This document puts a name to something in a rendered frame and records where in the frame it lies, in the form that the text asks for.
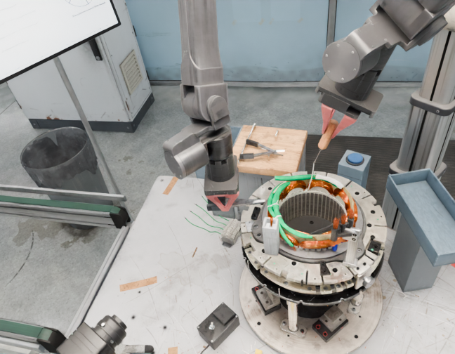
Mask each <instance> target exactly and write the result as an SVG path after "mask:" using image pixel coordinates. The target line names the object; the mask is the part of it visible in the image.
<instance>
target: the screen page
mask: <svg viewBox="0 0 455 354"><path fill-rule="evenodd" d="M117 23H118V22H117V19H116V16H115V14H114V11H113V9H112V6H111V3H110V0H0V80H1V79H3V78H5V77H8V76H10V75H12V74H14V73H16V72H18V71H20V70H22V69H24V68H26V67H28V66H30V65H32V64H34V63H37V62H39V61H40V60H43V59H44V58H47V57H49V56H50V55H53V54H54V53H57V52H58V51H61V50H63V49H65V48H67V47H69V46H71V45H73V44H75V43H77V42H79V41H81V40H83V39H86V38H88V37H90V36H92V35H94V34H96V33H98V32H100V31H102V30H104V29H106V28H108V27H111V26H113V25H115V24H117Z"/></svg>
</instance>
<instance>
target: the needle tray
mask: <svg viewBox="0 0 455 354"><path fill-rule="evenodd" d="M386 189H387V190H388V192H389V193H390V196H391V197H392V199H393V200H394V202H395V203H396V205H397V207H398V209H399V210H400V212H401V214H402V215H401V218H400V222H399V225H398V227H397V232H396V235H395V239H394V242H393V246H392V249H391V252H390V256H389V259H388V264H389V266H390V268H391V270H392V272H393V274H394V276H395V278H396V280H397V282H398V284H399V286H400V288H401V290H402V292H408V291H416V290H420V289H428V288H432V286H433V284H434V282H435V280H436V277H437V275H438V273H439V271H440V268H441V267H442V266H444V265H449V264H453V263H455V200H454V199H453V197H452V196H451V195H450V194H449V192H448V191H447V190H446V188H445V187H444V186H443V184H442V183H441V182H440V180H439V179H438V178H437V176H436V175H435V174H434V173H433V171H432V170H431V169H430V168H429V169H421V170H417V171H409V172H404V173H396V174H392V175H388V180H387V183H386Z"/></svg>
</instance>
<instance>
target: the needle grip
mask: <svg viewBox="0 0 455 354"><path fill-rule="evenodd" d="M337 127H338V121H336V120H335V119H331V120H329V123H328V126H327V128H326V130H325V132H324V134H323V135H322V137H321V139H320V141H319V144H318V146H319V148H321V149H323V150H324V149H326V148H327V146H328V144H329V143H330V141H331V137H332V136H333V134H334V131H335V130H336V128H337Z"/></svg>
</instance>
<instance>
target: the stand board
mask: <svg viewBox="0 0 455 354"><path fill-rule="evenodd" d="M252 127H253V126H248V125H243V128H242V130H241V132H240V134H239V136H238V139H237V141H236V143H235V145H234V147H233V154H234V155H236V156H237V161H238V159H239V154H241V152H242V150H243V147H244V145H245V143H246V139H247V138H248V136H249V134H250V132H251V129H252ZM277 130H279V136H278V138H277V141H275V134H276V132H277ZM307 134H308V131H304V130H295V129H280V128H272V127H264V126H256V128H255V130H254V132H253V135H252V137H251V140H254V141H257V142H259V143H260V144H261V145H264V146H266V147H268V148H271V149H273V150H284V152H277V153H279V154H281V155H283V156H279V155H272V156H271V158H270V161H268V156H267V155H265V156H260V157H254V159H242V160H241V163H240V164H238V162H237V167H238V168H239V172H243V173H254V174H259V175H265V176H282V175H285V174H288V173H290V174H291V173H294V172H298V168H299V165H300V162H301V157H302V154H303V150H304V147H305V142H306V139H307ZM261 152H268V151H267V150H264V149H261V148H260V147H254V146H252V145H248V146H247V149H246V151H245V153H254V154H256V153H261Z"/></svg>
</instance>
